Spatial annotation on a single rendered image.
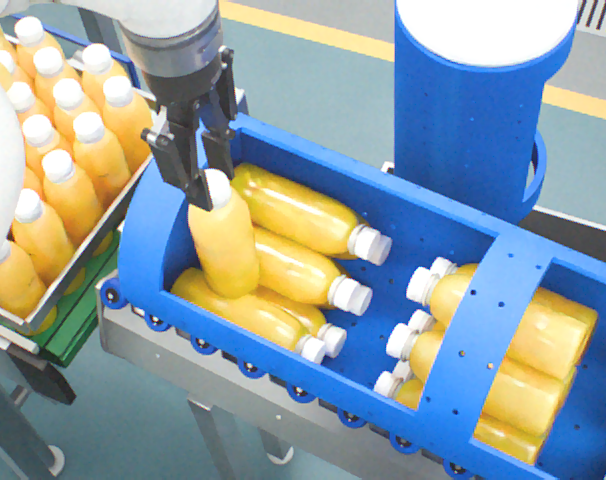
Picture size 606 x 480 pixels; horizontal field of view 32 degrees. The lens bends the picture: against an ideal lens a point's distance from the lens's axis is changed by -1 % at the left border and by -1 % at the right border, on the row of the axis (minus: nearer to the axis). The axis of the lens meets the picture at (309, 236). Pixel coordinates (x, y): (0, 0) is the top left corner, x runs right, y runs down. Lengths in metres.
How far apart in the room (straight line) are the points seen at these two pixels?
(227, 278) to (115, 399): 1.26
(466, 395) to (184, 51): 0.48
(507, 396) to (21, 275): 0.65
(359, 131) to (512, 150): 1.08
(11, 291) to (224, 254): 0.36
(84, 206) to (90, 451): 1.06
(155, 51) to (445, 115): 0.84
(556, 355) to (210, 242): 0.40
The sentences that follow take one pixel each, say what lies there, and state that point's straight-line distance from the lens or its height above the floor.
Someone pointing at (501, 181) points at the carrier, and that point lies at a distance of 1.84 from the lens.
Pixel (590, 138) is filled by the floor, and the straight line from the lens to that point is 2.84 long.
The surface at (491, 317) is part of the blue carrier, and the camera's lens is 1.13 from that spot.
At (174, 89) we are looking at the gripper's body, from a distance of 0.97.
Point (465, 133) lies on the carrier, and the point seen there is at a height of 0.87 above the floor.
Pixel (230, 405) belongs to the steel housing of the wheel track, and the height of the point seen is 0.85.
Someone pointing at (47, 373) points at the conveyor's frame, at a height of 0.89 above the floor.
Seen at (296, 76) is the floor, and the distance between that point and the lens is 2.93.
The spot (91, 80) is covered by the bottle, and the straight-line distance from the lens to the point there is 1.58.
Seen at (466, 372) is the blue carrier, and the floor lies 1.20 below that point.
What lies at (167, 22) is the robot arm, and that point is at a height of 1.59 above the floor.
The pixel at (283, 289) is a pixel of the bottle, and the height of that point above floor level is 1.07.
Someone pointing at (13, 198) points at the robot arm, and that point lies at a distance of 0.59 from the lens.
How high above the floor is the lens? 2.23
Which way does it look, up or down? 58 degrees down
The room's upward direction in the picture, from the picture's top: 7 degrees counter-clockwise
